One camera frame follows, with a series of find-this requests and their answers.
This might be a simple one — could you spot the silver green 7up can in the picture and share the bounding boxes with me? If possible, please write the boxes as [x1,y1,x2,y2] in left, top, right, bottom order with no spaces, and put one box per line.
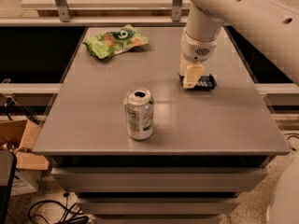
[123,87,154,140]

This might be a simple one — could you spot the black object at left edge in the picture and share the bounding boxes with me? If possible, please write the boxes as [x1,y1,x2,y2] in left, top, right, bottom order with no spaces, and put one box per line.
[0,150,17,224]

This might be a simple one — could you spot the metal shelf bracket middle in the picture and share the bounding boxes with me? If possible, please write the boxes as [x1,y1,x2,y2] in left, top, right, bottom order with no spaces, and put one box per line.
[171,0,182,22]

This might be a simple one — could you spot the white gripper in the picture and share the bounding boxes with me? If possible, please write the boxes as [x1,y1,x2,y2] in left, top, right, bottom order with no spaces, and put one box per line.
[179,32,217,89]

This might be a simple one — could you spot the brown cardboard box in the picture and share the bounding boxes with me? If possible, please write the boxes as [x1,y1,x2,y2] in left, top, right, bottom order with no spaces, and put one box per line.
[0,119,49,196]

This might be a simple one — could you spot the black cable right floor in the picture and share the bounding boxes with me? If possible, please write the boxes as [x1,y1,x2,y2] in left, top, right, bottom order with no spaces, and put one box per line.
[282,132,299,152]

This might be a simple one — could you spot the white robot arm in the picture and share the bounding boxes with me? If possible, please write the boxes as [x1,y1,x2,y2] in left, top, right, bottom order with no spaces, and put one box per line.
[181,0,299,224]

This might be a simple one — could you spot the dark blue rxbar wrapper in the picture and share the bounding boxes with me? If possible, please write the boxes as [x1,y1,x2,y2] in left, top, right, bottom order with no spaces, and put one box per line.
[193,75,217,91]

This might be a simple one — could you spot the black floor cables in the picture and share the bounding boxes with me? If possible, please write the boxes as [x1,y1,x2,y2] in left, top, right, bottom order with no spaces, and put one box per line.
[27,191,91,224]

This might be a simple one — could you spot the metal shelf bracket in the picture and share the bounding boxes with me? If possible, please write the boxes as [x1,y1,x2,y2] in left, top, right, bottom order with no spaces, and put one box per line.
[54,0,72,22]
[171,0,182,22]

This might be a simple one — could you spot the metal shelf bracket left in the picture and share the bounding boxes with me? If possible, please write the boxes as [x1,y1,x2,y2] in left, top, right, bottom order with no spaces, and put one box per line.
[54,0,72,22]

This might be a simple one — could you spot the green chip bag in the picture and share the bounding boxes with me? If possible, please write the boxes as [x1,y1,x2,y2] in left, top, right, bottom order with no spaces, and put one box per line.
[83,24,149,59]

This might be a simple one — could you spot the grey drawer cabinet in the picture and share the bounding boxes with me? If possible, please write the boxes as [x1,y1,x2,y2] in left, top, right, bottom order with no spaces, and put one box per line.
[35,27,290,224]

